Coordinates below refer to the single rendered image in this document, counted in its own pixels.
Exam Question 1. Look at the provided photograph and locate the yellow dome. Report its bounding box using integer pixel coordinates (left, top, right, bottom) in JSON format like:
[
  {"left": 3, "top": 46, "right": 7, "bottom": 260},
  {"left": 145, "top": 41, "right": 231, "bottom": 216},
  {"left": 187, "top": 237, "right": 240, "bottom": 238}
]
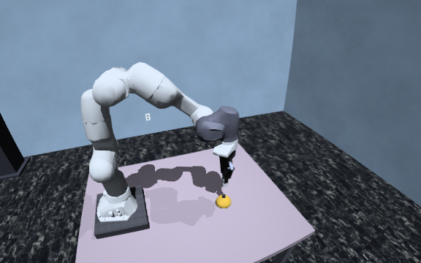
[{"left": 216, "top": 194, "right": 231, "bottom": 208}]

